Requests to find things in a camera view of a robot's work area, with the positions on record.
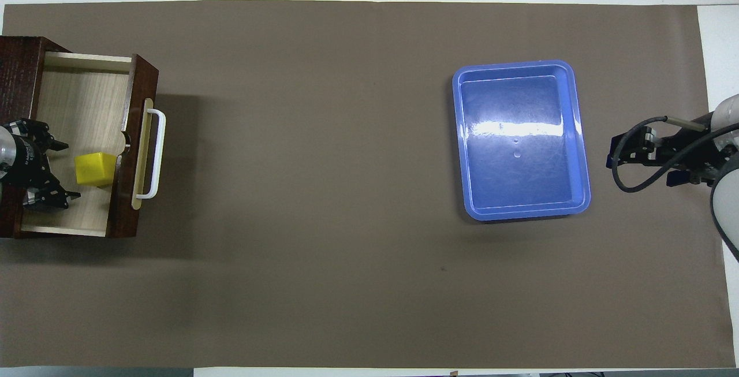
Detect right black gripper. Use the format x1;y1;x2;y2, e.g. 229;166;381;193
606;113;723;189

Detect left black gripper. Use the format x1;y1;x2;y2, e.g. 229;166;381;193
8;118;82;212

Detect yellow cube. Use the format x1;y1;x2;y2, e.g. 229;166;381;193
74;151;118;188

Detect white drawer handle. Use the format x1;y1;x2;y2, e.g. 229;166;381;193
135;109;167;200

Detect blue plastic tray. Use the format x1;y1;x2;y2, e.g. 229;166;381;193
451;59;592;222

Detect brown table mat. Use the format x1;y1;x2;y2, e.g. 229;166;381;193
0;0;737;369

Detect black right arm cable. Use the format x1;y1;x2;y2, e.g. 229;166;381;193
611;115;739;194

